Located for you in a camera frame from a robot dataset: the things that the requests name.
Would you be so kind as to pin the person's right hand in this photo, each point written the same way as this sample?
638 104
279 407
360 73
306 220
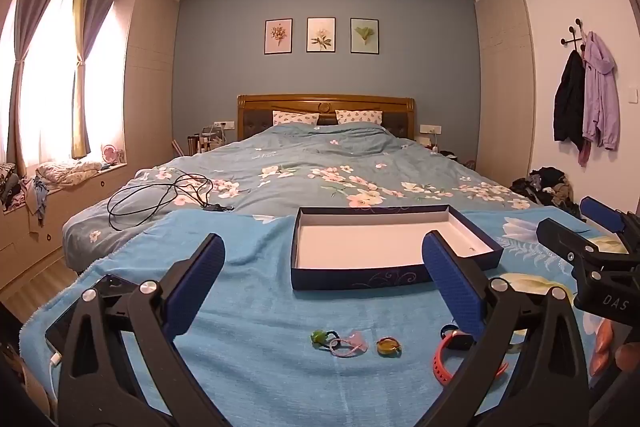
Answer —
629 356

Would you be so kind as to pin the window seat cabinet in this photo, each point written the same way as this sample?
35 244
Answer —
75 202

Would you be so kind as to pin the orange smartwatch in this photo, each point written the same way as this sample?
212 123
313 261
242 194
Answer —
442 359

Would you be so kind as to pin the white wall socket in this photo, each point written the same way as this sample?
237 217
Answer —
429 129

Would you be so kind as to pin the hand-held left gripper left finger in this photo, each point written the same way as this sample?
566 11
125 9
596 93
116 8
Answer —
195 287

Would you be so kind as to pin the purple jacket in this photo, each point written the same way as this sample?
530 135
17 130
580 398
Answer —
600 92

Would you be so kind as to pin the beige wardrobe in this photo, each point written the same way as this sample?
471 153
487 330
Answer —
150 72
502 82

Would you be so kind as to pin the pink desk fan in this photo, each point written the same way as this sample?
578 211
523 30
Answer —
109 154

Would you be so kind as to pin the framed pink flower picture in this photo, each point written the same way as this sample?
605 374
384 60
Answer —
278 36

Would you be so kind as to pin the framed green leaf picture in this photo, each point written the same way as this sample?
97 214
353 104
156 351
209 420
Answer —
365 35

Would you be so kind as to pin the black jacket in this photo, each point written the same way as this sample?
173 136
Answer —
569 102

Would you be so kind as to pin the heart print pillow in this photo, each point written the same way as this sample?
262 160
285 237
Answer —
295 118
359 117

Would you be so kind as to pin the white wall socket strip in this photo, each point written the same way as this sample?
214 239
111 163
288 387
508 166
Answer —
223 125

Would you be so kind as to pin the grey and yellow curtain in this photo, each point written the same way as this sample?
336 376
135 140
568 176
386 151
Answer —
30 17
82 72

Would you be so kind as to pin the smartphone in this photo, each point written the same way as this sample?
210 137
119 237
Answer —
65 327

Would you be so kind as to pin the pile of dark clothes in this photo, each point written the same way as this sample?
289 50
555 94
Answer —
547 187

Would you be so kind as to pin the bottles on nightstand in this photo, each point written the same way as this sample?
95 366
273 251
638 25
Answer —
205 142

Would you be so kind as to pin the black wall coat rack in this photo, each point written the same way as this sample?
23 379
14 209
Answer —
575 38

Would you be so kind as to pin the heap of mixed clothes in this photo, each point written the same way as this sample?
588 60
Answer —
20 192

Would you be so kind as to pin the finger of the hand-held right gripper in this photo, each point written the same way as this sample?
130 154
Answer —
602 209
560 232

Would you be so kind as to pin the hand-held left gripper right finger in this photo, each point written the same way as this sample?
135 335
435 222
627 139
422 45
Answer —
450 277

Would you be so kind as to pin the framed white flower picture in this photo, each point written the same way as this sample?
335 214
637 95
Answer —
321 35

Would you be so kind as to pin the wooden headboard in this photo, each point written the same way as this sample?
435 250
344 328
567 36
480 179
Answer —
325 102

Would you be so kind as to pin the dark blue shallow box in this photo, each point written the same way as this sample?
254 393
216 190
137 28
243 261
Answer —
375 242

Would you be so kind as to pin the blue floral duvet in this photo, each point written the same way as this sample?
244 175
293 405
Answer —
325 157

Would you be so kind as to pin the folded floral bedding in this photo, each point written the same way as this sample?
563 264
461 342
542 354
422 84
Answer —
67 172

